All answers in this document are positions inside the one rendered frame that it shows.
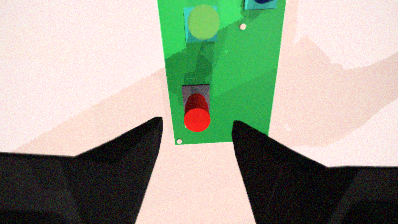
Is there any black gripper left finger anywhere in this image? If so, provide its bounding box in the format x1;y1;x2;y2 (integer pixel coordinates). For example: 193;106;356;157
0;116;163;224

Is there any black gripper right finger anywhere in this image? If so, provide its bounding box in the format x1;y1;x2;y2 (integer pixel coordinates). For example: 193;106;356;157
232;120;398;224

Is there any green circuit board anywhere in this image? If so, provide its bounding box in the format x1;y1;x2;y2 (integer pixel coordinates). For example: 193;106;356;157
157;0;287;145

